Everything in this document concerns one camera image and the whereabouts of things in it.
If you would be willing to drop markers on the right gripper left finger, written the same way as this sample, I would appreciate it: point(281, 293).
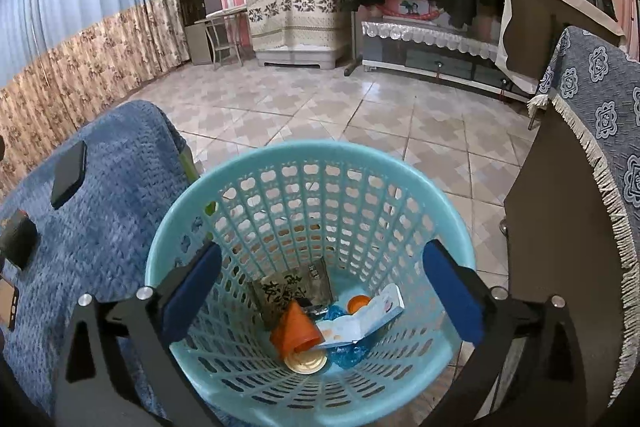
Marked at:
point(93, 386)

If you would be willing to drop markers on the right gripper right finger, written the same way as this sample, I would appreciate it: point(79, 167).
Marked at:
point(526, 368)

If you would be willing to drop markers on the blue plastic bag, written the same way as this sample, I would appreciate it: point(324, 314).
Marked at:
point(345, 346)

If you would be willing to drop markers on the orange peel piece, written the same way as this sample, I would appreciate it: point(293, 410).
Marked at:
point(357, 302)

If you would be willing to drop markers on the white patterned paper box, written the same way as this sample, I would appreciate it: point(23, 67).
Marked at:
point(382, 309)

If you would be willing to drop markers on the grey printed snack bag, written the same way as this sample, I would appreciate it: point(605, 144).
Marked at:
point(308, 285)

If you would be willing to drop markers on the round cream lid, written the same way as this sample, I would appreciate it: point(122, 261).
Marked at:
point(306, 362)

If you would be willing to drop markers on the dark wooden sofa side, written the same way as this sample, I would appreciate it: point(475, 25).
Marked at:
point(561, 242)

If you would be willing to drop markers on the black flat case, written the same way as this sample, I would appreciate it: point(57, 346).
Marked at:
point(69, 174)

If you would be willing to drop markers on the blue knitted table cloth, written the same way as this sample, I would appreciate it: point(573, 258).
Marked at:
point(97, 242)

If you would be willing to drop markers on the light blue laundry basket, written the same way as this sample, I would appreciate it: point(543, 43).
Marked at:
point(368, 216)

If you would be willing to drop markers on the blue patterned sofa cover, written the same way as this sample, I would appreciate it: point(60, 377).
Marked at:
point(594, 86)

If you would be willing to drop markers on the lace covered tv stand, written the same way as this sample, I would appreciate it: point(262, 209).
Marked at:
point(438, 54)

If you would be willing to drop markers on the brown cushion white trim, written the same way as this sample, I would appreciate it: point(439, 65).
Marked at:
point(531, 29)

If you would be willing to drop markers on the floral blue curtain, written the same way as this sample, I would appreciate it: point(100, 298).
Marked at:
point(65, 62)

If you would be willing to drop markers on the water dispenser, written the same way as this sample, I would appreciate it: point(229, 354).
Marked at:
point(193, 13)

